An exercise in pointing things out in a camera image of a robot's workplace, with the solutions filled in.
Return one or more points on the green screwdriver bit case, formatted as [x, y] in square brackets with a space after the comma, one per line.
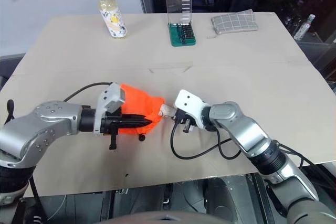
[183, 32]

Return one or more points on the yellow drink bottle white cap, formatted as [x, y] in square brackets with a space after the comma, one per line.
[114, 19]

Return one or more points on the grey checked fabric pouch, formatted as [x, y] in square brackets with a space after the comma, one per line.
[233, 22]

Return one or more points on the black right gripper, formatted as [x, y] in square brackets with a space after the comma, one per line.
[185, 119]

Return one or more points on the white tube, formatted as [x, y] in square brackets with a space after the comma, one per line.
[166, 110]

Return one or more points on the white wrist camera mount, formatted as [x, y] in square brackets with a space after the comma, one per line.
[190, 103]
[111, 97]

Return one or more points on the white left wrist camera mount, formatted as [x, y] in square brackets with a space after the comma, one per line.
[111, 97]

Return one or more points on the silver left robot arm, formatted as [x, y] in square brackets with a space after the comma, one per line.
[47, 121]

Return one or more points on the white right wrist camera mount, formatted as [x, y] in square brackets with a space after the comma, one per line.
[190, 103]

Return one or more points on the clear plastic bottle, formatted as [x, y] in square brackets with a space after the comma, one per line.
[303, 28]

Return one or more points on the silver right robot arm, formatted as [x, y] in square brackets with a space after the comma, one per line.
[252, 132]

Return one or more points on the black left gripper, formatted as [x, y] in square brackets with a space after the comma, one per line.
[111, 124]

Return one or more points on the beige cardboard table cover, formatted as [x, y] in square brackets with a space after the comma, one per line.
[168, 72]

